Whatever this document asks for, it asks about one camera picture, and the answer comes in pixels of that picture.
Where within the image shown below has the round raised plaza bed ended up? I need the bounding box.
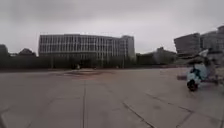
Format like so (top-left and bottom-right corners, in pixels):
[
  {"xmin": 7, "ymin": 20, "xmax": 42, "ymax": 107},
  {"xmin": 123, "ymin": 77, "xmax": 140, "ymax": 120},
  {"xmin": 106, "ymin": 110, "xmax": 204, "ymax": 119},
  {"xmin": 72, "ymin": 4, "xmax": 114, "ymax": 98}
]
[{"xmin": 63, "ymin": 68, "xmax": 105, "ymax": 76}]

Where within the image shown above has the large grey glazed building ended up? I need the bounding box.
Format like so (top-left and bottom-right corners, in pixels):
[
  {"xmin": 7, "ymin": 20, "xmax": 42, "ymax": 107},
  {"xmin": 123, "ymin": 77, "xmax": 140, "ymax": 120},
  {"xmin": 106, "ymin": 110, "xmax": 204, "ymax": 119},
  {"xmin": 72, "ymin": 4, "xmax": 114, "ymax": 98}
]
[{"xmin": 37, "ymin": 33, "xmax": 137, "ymax": 63}]

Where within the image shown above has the grey paved plaza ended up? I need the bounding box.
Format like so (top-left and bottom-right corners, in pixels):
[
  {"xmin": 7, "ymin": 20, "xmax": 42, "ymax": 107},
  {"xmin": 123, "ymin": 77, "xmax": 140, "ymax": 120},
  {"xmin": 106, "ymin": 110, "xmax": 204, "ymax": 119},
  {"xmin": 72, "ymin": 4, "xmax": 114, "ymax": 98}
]
[{"xmin": 0, "ymin": 67, "xmax": 224, "ymax": 128}]

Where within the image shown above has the low grey building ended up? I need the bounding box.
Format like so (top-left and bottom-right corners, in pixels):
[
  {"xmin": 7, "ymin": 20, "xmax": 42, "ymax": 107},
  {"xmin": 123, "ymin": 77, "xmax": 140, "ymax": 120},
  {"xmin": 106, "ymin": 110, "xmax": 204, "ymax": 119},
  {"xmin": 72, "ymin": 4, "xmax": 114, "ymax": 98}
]
[{"xmin": 136, "ymin": 46, "xmax": 178, "ymax": 66}]

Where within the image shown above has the row of dark trees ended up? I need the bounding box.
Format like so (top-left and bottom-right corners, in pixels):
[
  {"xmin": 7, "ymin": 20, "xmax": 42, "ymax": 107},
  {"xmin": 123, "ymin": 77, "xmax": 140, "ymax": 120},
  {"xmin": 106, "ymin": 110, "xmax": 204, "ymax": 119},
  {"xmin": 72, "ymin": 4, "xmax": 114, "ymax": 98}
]
[{"xmin": 0, "ymin": 43, "xmax": 138, "ymax": 71}]

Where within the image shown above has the pale blue scooter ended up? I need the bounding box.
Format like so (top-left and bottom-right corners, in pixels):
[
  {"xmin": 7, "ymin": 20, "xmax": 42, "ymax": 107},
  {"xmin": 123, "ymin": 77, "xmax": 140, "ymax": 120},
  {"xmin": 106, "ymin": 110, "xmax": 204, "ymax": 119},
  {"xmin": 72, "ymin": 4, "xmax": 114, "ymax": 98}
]
[{"xmin": 185, "ymin": 49, "xmax": 221, "ymax": 92}]

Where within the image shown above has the grey building with flat roof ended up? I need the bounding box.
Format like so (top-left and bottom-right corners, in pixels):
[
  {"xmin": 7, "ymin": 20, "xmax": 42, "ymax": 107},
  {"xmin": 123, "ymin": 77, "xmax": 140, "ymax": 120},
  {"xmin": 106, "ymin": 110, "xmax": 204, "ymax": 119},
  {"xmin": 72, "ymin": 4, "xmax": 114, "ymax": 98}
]
[{"xmin": 173, "ymin": 25, "xmax": 224, "ymax": 58}]

